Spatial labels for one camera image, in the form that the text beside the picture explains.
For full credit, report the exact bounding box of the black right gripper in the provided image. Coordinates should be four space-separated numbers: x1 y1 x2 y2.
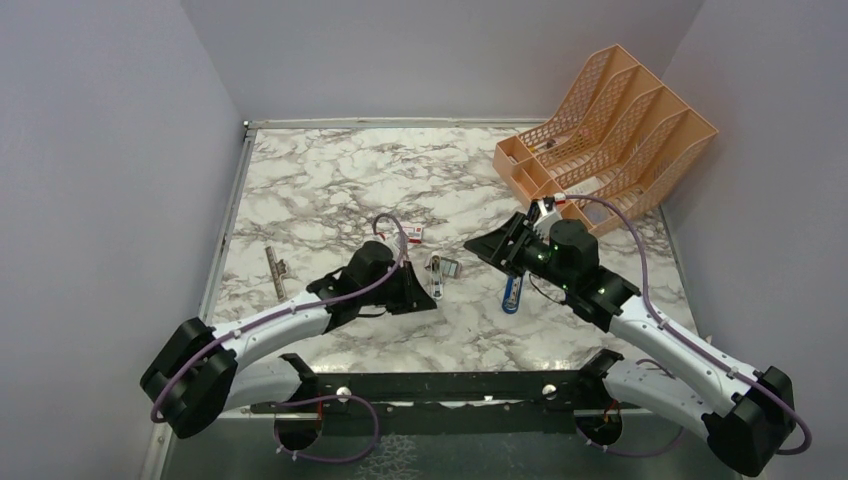
465 210 575 291

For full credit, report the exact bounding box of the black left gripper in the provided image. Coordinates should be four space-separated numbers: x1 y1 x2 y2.
359 260 437 315

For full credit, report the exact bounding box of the staple box tray with staples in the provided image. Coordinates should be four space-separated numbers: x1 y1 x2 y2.
439 258 461 278

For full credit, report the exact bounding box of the red white staple box sleeve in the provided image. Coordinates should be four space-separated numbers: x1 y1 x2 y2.
402 225 424 244

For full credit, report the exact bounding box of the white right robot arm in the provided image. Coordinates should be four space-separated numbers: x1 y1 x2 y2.
464 213 800 477

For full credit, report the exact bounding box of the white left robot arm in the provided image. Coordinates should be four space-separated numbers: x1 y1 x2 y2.
140 241 437 439

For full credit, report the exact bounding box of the peach plastic desk organizer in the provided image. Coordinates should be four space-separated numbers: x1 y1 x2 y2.
493 45 718 236

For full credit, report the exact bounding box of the metal stapler magazine rail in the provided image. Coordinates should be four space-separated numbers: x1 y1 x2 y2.
265 245 288 301

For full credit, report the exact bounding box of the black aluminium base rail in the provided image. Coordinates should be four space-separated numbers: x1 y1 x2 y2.
250 370 636 445

